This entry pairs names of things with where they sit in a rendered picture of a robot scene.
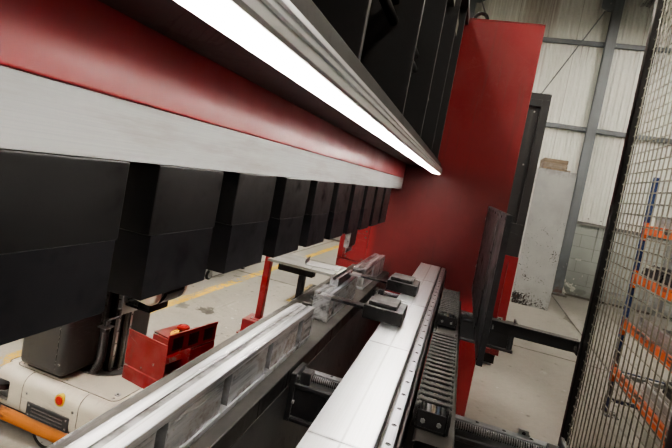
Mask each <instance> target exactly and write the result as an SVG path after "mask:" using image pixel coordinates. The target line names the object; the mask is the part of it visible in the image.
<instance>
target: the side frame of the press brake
mask: <svg viewBox="0 0 672 448"><path fill-rule="evenodd" d="M545 27H546V25H545V24H533V23H522V22H511V21H500V20H489V19H478V18H470V19H469V24H465V25H464V30H463V35H462V40H461V45H460V50H459V55H458V60H457V65H456V70H455V75H454V80H453V85H452V90H451V95H450V100H449V105H448V110H447V115H446V120H445V125H444V130H443V135H442V140H441V145H440V150H439V155H438V160H439V162H440V163H441V164H440V167H441V168H442V174H434V173H432V172H430V171H429V170H427V169H426V168H424V167H420V166H415V165H409V164H406V168H405V174H404V179H403V184H402V189H395V188H391V194H390V199H389V204H388V209H387V214H386V219H385V222H383V223H380V224H379V223H377V225H374V226H368V228H365V229H361V230H357V235H356V241H355V245H353V246H352V249H351V250H350V251H348V252H346V253H345V247H343V245H344V240H345V235H346V234H343V233H342V236H341V237H340V243H339V248H338V253H337V258H336V264H335V265H338V266H342V267H346V268H347V267H348V266H350V265H352V264H358V263H360V262H361V261H363V260H365V259H366V258H368V257H369V256H371V255H373V254H374V253H377V254H379V255H385V260H384V265H383V270H382V271H386V272H389V274H388V279H389V277H390V276H391V275H392V274H394V273H395V272H396V273H400V274H404V275H408V276H412V275H413V274H414V272H415V271H416V269H417V268H418V267H419V265H420V264H421V263H425V264H430V265H434V266H438V267H440V269H441V268H445V270H446V271H447V272H446V277H445V282H444V287H445V289H448V290H452V291H456V292H459V291H460V300H459V301H461V310H463V311H467V312H471V313H473V307H472V284H473V279H474V275H475V270H476V264H477V260H478V255H479V250H480V246H481V241H482V234H483V231H484V226H485V221H486V220H485V218H486V216H487V212H488V207H489V206H491V207H494V208H496V209H499V210H501V211H503V212H505V213H507V209H508V204H509V200H510V195H511V190H512V185H513V180H514V176H515V171H516V166H517V161H518V157H519V152H520V147H521V142H522V137H523V133H524V128H525V123H526V118H527V113H528V109H529V104H530V99H531V94H532V89H533V85H534V80H535V75H536V70H537V65H538V61H539V56H540V51H541V46H542V41H543V37H544V32H545ZM388 279H387V280H388ZM444 287H443V290H444ZM475 363H476V362H475V344H473V343H469V342H466V341H462V340H459V357H458V377H457V397H456V414H457V415H461V416H465V411H466V406H467V401H468V396H469V392H470V387H471V382H472V377H473V372H474V368H475Z"/></svg>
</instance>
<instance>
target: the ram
mask: <svg viewBox="0 0 672 448"><path fill-rule="evenodd" d="M0 149H10V150H20V151H30V152H39V153H49V154H59V155H69V156H79V157H89V158H99V159H109V160H119V161H128V162H138V163H148V164H158V165H168V166H178V167H188V168H198V169H207V170H217V171H227V172H237V173H247V174H257V175H267V176H277V177H287V178H296V179H306V180H316V181H326V182H336V183H346V184H356V185H366V186H375V187H385V188H395V189H402V184H403V179H404V174H405V168H406V163H404V162H402V161H400V160H398V159H396V158H394V157H393V156H391V155H389V154H387V153H385V152H383V151H381V150H379V149H377V148H376V147H374V146H372V145H370V144H368V143H366V142H364V141H362V140H360V139H359V138H357V137H355V136H353V135H351V134H349V133H347V132H345V131H343V130H342V129H340V128H338V127H336V126H334V125H332V124H330V123H328V122H326V121H325V120H323V119H321V118H319V117H317V116H315V115H313V114H311V113H310V112H308V111H306V110H304V109H302V108H300V107H298V106H296V105H294V104H293V103H291V102H289V101H287V100H285V99H283V98H281V97H279V96H277V95H276V94H274V93H272V92H270V91H268V90H266V89H264V88H262V87H260V86H259V85H257V84H255V83H253V82H251V81H249V80H247V79H245V78H243V77H242V76H240V75H238V74H236V73H234V72H232V71H230V70H228V69H227V68H225V67H223V66H221V65H219V64H217V63H215V62H213V61H211V60H210V59H208V58H206V57H204V56H202V55H200V54H198V53H196V52H194V51H193V50H191V49H189V48H187V47H185V46H183V45H181V44H179V43H177V42H176V41H174V40H172V39H170V38H168V37H166V36H164V35H162V34H160V33H159V32H157V31H155V30H153V29H151V28H149V27H147V26H145V25H143V24H142V23H140V22H138V21H136V20H134V19H132V18H130V17H128V16H127V15H125V14H123V13H121V12H119V11H117V10H115V9H113V8H111V7H110V6H108V5H106V4H104V3H102V2H100V1H98V0H0Z"/></svg>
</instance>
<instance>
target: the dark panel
mask: <svg viewBox="0 0 672 448"><path fill-rule="evenodd" d="M512 221H513V216H512V215H510V214H508V213H505V212H503V211H501V210H499V209H496V208H494V207H491V206H489V207H488V212H487V216H486V221H485V226H484V231H483V234H482V241H481V246H480V250H479V255H478V260H477V265H476V270H475V275H474V279H473V284H472V307H473V325H474V343H475V362H476V365H477V366H480V367H482V364H483V359H484V354H485V350H486V345H487V340H488V335H489V331H490V326H491V321H492V316H493V311H494V307H495V302H496V297H497V292H498V288H499V283H500V278H501V273H502V268H503V264H504V259H505V254H506V249H507V245H508V240H509V235H510V230H511V225H512Z"/></svg>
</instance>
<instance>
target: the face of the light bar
mask: <svg viewBox="0 0 672 448"><path fill-rule="evenodd" d="M174 1H176V2H177V3H179V4H180V5H182V6H183V7H185V8H186V9H188V10H189V11H191V12H192V13H194V14H195V15H197V16H198V17H200V18H201V19H203V20H204V21H206V22H207V23H209V24H210V25H212V26H213V27H215V28H216V29H218V30H219V31H221V32H222V33H224V34H225V35H227V36H228V37H230V38H231V39H233V40H234V41H236V42H237V43H239V44H240V45H242V46H243V47H245V48H246V49H248V50H249V51H251V52H252V53H254V54H255V55H257V56H258V57H260V58H261V59H263V60H264V61H266V62H267V63H269V64H270V65H272V66H273V67H275V68H276V69H278V70H279V71H281V72H282V73H284V74H285V75H287V76H288V77H290V78H291V79H293V80H294V81H296V82H297V83H299V84H300V85H302V86H303V87H305V88H306V89H308V90H309V91H311V92H312V93H314V94H315V95H317V96H318V97H320V98H321V99H323V100H324V101H326V102H327V103H329V104H330V105H332V106H333V107H335V108H336V109H338V110H339V111H341V112H342V113H344V114H345V115H347V116H348V117H349V118H351V119H352V120H354V121H355V122H357V123H358V124H360V125H361V126H363V127H364V128H366V129H367V130H369V131H370V132H372V133H373V134H375V135H376V136H378V137H379V138H381V139H382V140H384V141H385V142H387V143H388V144H390V145H391V146H393V147H394V148H396V149H397V150H399V151H400V152H402V153H403V154H405V155H406V156H408V157H409V158H411V159H412V160H414V161H415V162H417V163H418V164H420V165H421V166H423V167H424V168H426V169H427V170H429V171H430V172H432V173H434V174H439V173H438V172H436V171H435V170H434V169H433V168H431V167H430V166H429V165H428V164H426V163H425V162H424V161H423V160H421V159H420V158H419V157H418V156H417V155H415V154H414V153H413V152H412V151H410V150H409V149H408V148H407V147H405V146H404V145H403V144H402V143H400V142H399V141H398V140H397V139H395V138H394V137H393V136H392V135H390V134H389V133H388V132H387V131H385V130H384V129H383V128H382V127H380V126H379V125H378V124H377V123H376V122H374V121H373V120H372V119H371V118H369V117H368V116H367V115H366V114H364V113H363V112H362V111H361V110H359V109H358V108H357V107H356V106H354V105H353V104H352V103H351V102H349V101H348V100H347V99H346V98H344V97H343V96H342V95H341V94H339V93H338V92H337V91H336V90H335V89H333V88H332V87H331V86H330V85H328V84H327V83H326V82H325V81H323V80H322V79H321V78H320V77H318V76H317V75H316V74H315V73H313V72H312V71H311V70H310V69H308V68H307V67H306V66H305V65H303V64H302V63H301V62H300V61H298V60H297V59H296V58H295V57H294V56H292V55H291V54H290V53H289V52H287V51H286V50H285V49H284V48H282V47H281V46H280V45H279V44H277V43H276V42H275V41H274V40H272V39H271V38H270V37H269V36H267V35H266V34H265V33H264V32H262V31H261V30H260V29H259V28H257V27H256V26H255V25H254V24H253V23H251V22H250V21H249V20H248V19H246V18H245V17H244V16H243V15H241V14H240V13H239V12H238V11H236V10H235V9H234V8H233V7H231V6H230V5H229V4H228V3H226V2H225V1H224V0H174Z"/></svg>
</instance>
